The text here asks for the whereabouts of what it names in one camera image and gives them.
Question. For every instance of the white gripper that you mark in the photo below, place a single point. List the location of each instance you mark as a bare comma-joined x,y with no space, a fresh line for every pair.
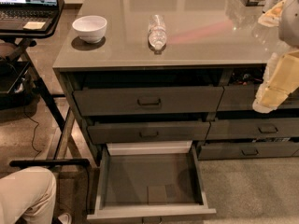
290,23

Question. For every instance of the clear plastic water bottle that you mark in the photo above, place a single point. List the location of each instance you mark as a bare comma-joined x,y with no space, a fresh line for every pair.
157,36

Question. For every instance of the top right grey drawer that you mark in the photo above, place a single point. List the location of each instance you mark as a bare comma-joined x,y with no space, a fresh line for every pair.
241,97

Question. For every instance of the grey drawer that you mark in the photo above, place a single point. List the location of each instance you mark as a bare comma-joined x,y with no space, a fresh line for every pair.
253,129
158,100
241,97
228,151
101,133

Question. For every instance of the middle right grey drawer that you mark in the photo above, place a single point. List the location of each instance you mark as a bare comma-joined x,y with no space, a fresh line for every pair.
253,129

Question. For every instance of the top left grey drawer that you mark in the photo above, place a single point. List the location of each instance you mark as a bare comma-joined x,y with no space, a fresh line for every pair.
158,100

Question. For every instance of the bottom right grey drawer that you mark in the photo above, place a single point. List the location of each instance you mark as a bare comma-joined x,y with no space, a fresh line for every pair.
228,151

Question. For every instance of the grey drawer cabinet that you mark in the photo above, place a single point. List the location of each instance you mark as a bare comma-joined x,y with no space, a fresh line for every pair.
210,43

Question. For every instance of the middle left grey drawer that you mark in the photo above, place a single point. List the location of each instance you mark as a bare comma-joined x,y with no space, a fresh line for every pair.
101,133

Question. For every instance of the open bottom left drawer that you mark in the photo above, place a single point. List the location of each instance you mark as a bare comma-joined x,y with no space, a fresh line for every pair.
146,183

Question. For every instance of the white ceramic bowl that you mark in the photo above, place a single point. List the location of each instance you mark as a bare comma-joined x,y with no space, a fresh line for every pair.
90,29

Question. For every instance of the yellow sticky note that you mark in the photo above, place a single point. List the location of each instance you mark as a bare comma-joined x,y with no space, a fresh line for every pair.
34,25

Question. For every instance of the open laptop computer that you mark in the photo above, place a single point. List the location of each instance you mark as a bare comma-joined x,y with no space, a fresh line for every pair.
14,14

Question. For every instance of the white shoe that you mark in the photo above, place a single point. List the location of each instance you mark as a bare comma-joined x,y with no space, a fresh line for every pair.
65,218

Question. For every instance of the person's beige trouser leg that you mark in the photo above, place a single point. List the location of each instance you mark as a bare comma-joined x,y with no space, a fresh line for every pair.
28,194

